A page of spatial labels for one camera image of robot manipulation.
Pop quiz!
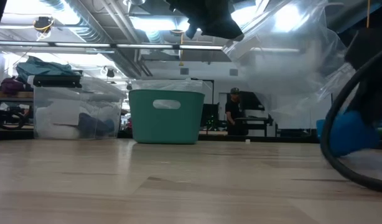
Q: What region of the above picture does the purple bag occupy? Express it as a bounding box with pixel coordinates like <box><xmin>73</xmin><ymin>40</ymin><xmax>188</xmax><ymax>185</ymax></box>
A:
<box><xmin>0</xmin><ymin>77</ymin><xmax>26</xmax><ymax>96</ymax></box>

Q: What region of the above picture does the dark blue bandage roll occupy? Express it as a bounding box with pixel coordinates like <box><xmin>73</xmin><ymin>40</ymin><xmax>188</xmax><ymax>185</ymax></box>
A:
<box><xmin>77</xmin><ymin>112</ymin><xmax>116</xmax><ymax>138</ymax></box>

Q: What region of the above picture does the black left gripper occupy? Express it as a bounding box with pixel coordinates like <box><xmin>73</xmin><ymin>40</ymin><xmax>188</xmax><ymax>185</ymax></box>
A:
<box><xmin>165</xmin><ymin>0</ymin><xmax>244</xmax><ymax>40</ymax></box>

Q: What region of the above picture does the teal plastic bin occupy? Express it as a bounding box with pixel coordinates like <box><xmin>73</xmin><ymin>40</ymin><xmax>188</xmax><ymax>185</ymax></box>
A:
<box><xmin>128</xmin><ymin>89</ymin><xmax>206</xmax><ymax>145</ymax></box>

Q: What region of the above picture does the black coiled hose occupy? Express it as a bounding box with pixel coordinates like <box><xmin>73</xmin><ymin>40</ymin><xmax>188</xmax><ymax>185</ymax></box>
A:
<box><xmin>0</xmin><ymin>108</ymin><xmax>27</xmax><ymax>131</ymax></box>

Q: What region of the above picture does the black computer tower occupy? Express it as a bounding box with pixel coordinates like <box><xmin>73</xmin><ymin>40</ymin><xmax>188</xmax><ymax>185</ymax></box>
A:
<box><xmin>202</xmin><ymin>103</ymin><xmax>220</xmax><ymax>131</ymax></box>

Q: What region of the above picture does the wooden workbench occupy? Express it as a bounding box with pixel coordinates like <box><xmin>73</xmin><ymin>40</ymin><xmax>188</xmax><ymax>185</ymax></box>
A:
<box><xmin>0</xmin><ymin>90</ymin><xmax>35</xmax><ymax>103</ymax></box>

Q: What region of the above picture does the ceiling cord reel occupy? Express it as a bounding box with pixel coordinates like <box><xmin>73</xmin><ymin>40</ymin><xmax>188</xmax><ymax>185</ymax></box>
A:
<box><xmin>33</xmin><ymin>16</ymin><xmax>55</xmax><ymax>40</ymax></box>

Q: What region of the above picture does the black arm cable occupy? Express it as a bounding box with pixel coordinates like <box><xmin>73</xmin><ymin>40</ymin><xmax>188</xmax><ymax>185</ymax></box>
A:
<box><xmin>320</xmin><ymin>46</ymin><xmax>382</xmax><ymax>193</ymax></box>

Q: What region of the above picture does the black desk with monitor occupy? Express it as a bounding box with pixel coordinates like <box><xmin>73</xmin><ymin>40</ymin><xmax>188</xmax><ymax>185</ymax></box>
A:
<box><xmin>237</xmin><ymin>91</ymin><xmax>274</xmax><ymax>137</ymax></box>

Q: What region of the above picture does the clear plastic storage box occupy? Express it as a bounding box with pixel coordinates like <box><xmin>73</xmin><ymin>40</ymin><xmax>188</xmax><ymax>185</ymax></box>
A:
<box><xmin>27</xmin><ymin>75</ymin><xmax>127</xmax><ymax>140</ymax></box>

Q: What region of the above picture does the thin yellow ceiling cord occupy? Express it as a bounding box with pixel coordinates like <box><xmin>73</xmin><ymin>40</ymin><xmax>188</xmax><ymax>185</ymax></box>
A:
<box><xmin>177</xmin><ymin>29</ymin><xmax>185</xmax><ymax>67</ymax></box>

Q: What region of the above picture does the teal cloth pile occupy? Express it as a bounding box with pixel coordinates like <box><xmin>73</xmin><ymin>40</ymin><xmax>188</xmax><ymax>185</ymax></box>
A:
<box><xmin>16</xmin><ymin>55</ymin><xmax>83</xmax><ymax>84</ymax></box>

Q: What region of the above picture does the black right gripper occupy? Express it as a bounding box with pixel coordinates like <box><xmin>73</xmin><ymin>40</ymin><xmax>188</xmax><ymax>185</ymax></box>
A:
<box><xmin>345</xmin><ymin>29</ymin><xmax>382</xmax><ymax>125</ymax></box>

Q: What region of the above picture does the ceiling strip light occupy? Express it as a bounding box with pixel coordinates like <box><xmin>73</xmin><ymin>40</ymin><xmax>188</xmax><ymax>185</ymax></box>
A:
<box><xmin>54</xmin><ymin>42</ymin><xmax>111</xmax><ymax>48</ymax></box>
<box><xmin>0</xmin><ymin>40</ymin><xmax>50</xmax><ymax>47</ymax></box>
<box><xmin>179</xmin><ymin>45</ymin><xmax>225</xmax><ymax>51</ymax></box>
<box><xmin>116</xmin><ymin>44</ymin><xmax>174</xmax><ymax>50</ymax></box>

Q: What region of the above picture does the white bandage roll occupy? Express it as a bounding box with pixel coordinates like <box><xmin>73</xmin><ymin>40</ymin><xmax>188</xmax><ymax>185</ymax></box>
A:
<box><xmin>34</xmin><ymin>105</ymin><xmax>83</xmax><ymax>140</ymax></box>

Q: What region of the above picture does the person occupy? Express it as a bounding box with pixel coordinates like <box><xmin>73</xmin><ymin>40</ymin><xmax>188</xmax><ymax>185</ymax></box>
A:
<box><xmin>225</xmin><ymin>87</ymin><xmax>249</xmax><ymax>136</ymax></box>

